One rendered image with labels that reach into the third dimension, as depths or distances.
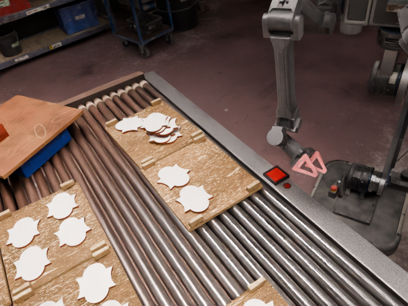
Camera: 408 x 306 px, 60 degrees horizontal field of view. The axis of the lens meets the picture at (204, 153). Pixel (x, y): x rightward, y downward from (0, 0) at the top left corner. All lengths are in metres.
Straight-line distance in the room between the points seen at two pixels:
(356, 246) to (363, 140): 1.95
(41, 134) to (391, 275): 1.53
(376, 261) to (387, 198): 1.16
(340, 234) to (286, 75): 0.58
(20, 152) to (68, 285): 0.71
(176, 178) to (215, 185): 0.17
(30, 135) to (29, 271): 0.70
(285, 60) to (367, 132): 2.22
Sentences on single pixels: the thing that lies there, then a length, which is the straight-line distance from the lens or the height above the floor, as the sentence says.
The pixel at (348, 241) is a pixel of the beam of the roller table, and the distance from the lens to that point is 1.34.
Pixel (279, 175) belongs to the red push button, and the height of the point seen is 0.93.
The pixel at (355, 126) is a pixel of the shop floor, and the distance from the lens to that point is 3.33.
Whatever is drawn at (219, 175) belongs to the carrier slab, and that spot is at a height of 0.94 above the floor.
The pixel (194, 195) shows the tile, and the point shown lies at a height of 0.95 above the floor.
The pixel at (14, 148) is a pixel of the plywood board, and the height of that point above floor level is 1.04.
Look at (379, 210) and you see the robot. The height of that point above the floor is 0.24.
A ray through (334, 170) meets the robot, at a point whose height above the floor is 0.24.
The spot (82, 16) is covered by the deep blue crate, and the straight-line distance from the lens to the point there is 5.66.
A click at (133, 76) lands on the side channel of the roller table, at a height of 0.95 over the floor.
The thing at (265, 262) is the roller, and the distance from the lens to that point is 1.25.
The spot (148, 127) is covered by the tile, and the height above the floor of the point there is 1.00.
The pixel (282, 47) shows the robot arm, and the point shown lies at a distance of 1.11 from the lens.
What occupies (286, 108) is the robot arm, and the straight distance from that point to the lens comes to 1.25.
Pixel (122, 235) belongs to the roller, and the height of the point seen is 0.92.
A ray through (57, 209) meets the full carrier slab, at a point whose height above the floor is 0.95.
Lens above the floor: 1.98
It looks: 41 degrees down
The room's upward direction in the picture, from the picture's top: 9 degrees counter-clockwise
